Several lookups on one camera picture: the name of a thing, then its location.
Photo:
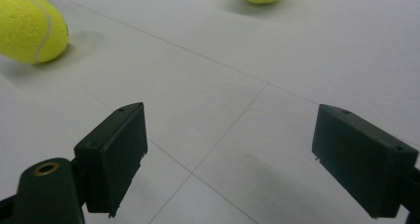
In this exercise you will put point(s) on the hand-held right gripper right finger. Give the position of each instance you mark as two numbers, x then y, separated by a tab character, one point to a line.
360	161

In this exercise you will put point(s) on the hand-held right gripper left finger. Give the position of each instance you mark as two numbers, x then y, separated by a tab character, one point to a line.
114	158

